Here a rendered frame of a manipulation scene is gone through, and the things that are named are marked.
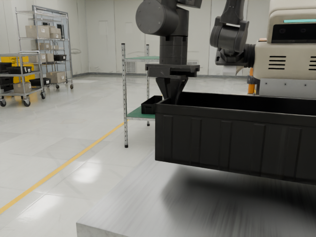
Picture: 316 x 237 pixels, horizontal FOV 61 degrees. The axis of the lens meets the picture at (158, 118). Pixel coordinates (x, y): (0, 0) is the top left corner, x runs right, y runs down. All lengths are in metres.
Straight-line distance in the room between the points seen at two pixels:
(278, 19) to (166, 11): 0.54
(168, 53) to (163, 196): 0.27
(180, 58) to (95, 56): 10.86
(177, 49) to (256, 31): 9.69
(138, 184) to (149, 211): 0.09
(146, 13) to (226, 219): 0.36
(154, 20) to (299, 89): 0.65
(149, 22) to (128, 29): 10.34
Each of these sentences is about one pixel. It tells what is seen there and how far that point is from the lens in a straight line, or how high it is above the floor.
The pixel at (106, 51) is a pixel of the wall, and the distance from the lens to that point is 11.17.
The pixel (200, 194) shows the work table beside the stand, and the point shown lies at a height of 0.80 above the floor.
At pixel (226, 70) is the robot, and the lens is 1.04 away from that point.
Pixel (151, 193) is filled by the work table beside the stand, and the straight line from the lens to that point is 0.50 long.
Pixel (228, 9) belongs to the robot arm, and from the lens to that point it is 0.92.
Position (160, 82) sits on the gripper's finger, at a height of 0.99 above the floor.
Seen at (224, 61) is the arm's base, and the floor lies 1.00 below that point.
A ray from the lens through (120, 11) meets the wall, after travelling 11.00.
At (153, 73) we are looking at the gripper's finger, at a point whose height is 1.00.
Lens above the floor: 1.05
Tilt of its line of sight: 15 degrees down
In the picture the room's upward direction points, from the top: straight up
